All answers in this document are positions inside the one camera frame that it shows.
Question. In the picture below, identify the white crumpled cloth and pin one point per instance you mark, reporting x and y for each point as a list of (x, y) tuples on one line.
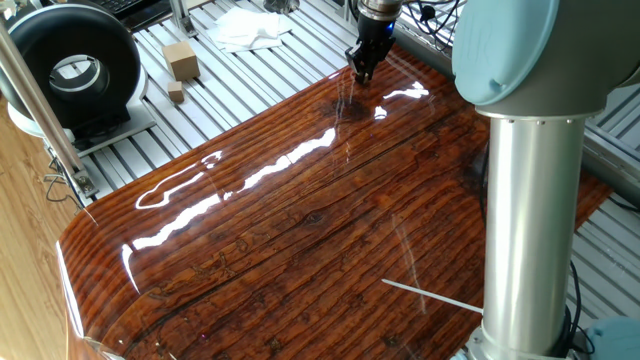
[(247, 30)]

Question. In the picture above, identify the black keyboard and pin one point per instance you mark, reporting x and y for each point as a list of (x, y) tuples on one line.
[(120, 4)]

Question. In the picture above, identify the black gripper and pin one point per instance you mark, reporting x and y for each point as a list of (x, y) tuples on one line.
[(375, 35)]

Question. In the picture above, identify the large tan cube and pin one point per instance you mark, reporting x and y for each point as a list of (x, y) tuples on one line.
[(181, 60)]

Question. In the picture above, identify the medium tan cube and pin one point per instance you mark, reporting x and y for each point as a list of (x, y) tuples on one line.
[(175, 92)]

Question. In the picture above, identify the short aluminium upright profile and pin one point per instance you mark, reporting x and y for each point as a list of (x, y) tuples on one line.
[(181, 17)]

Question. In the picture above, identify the aluminium frame post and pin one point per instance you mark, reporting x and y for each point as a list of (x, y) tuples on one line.
[(40, 102)]

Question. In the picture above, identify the round metal fitting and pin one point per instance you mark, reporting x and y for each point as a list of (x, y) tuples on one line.
[(280, 5)]

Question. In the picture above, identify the glossy wood-print table mat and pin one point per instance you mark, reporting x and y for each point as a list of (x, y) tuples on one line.
[(325, 240)]

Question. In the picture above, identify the silver robot mounting plate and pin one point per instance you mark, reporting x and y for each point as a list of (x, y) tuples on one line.
[(460, 356)]

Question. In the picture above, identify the small wooden block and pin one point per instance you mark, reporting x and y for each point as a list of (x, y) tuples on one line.
[(364, 79)]

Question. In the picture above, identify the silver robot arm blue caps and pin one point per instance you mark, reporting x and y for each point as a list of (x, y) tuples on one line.
[(530, 225)]

